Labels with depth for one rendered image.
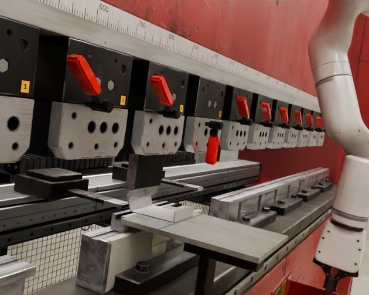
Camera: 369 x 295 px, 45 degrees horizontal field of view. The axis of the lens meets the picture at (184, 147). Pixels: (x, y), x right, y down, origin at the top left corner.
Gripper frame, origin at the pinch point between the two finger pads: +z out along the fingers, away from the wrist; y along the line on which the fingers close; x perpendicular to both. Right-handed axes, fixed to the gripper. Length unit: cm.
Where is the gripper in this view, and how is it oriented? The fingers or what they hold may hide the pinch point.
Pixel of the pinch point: (330, 284)
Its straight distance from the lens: 116.6
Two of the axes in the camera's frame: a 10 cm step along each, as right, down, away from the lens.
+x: 4.4, -0.2, 9.0
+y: 8.8, 2.4, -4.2
